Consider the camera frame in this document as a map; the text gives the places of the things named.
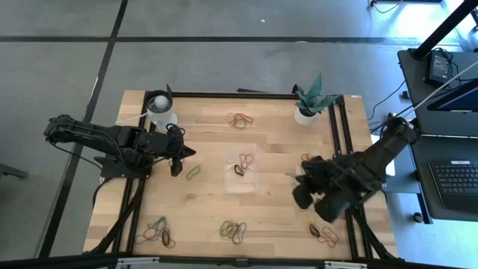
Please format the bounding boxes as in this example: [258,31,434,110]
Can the dark monitor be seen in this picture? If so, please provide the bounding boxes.
[426,76,478,113]

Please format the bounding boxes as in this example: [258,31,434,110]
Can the yellow floor cable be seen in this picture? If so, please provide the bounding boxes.
[369,0,406,15]

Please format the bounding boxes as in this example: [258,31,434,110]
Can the black side desk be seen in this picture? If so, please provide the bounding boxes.
[396,47,478,225]

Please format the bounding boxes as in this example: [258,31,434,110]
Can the silver crossbar bracket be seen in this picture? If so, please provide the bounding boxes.
[116,256,161,269]
[323,260,369,269]

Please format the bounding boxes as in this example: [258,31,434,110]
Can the white lamp cable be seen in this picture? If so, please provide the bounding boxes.
[114,111,150,126]

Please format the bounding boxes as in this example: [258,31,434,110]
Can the black power adapter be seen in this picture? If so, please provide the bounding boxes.
[424,49,453,86]

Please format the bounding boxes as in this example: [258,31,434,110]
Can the black keyboard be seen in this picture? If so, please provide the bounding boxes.
[428,159,478,214]

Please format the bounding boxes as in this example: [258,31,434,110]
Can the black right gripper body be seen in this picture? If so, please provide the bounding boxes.
[313,156,354,224]

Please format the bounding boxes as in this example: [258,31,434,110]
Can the clear plastic bin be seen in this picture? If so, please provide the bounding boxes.
[223,144,259,194]

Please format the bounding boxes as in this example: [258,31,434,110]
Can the colourful bands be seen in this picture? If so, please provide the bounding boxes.
[223,222,240,238]

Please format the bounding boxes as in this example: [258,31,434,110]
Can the black frame crossbar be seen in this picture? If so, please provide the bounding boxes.
[0,252,478,269]

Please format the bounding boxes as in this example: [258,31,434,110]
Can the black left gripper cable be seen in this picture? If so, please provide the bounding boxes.
[165,122,187,137]

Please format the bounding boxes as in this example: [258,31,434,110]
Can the black metal table frame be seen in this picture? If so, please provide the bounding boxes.
[84,84,400,262]

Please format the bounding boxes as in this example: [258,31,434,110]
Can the black pole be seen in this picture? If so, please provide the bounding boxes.
[409,0,478,61]

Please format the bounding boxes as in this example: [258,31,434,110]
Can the grey furniture foot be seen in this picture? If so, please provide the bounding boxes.
[0,162,30,180]

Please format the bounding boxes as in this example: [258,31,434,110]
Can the snake plant in white pot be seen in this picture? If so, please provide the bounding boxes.
[293,72,343,126]

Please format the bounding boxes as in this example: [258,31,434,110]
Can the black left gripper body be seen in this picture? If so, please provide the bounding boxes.
[151,126,179,161]

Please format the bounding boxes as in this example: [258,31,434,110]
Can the black floor cable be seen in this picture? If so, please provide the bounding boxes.
[367,80,408,123]

